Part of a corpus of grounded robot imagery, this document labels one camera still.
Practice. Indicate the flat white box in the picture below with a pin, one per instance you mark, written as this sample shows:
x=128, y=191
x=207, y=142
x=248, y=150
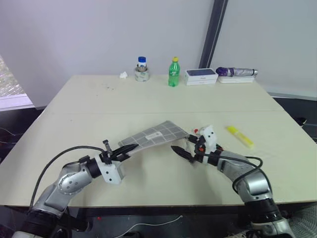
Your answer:
x=236, y=79

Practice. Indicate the grey mesh object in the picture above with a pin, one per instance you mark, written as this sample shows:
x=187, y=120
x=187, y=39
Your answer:
x=305, y=223

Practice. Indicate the dark window frame post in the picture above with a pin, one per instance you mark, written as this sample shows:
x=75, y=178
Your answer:
x=213, y=34

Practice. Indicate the yellow highlighter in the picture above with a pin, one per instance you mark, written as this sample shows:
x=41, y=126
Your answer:
x=239, y=136

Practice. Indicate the grey grid pouch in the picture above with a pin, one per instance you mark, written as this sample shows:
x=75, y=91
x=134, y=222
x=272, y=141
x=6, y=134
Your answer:
x=153, y=136

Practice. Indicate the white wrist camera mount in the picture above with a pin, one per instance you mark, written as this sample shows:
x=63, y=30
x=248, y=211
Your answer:
x=111, y=172
x=210, y=138

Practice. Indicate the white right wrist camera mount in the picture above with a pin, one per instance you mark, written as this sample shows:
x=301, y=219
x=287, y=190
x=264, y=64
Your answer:
x=210, y=138

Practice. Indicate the clear tape roll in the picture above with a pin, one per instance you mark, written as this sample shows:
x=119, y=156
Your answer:
x=142, y=74

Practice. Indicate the crumpled white tissue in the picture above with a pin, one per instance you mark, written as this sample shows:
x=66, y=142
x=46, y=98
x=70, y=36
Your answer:
x=123, y=75

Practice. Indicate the green soda bottle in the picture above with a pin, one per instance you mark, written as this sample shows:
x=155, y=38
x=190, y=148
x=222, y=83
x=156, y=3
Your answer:
x=174, y=74

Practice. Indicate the purple grey folded umbrella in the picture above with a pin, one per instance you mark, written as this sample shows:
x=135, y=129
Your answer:
x=235, y=71

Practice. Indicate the white phone box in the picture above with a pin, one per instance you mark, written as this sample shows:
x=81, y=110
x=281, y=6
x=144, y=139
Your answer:
x=201, y=77

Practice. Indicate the small blue-capped bottle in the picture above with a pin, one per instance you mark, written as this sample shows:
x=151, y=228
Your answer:
x=142, y=62

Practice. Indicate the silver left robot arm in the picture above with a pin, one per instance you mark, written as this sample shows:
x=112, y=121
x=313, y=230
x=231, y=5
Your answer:
x=69, y=183

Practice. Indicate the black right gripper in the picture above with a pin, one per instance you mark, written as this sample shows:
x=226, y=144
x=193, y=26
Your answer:
x=198, y=153

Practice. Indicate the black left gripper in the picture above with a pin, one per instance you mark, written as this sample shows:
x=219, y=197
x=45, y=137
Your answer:
x=108, y=156

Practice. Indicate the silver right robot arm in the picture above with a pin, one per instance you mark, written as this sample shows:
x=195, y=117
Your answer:
x=252, y=183

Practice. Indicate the white window blind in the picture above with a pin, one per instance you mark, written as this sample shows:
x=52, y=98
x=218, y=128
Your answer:
x=10, y=86

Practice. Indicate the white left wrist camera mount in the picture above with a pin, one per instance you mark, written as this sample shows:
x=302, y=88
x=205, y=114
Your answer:
x=111, y=172

